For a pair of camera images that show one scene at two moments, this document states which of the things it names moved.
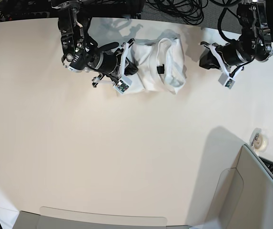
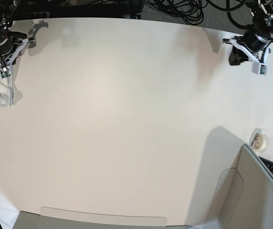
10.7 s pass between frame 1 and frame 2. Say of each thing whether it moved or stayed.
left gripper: moved
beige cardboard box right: stayed
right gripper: moved
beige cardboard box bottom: stayed
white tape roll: stayed
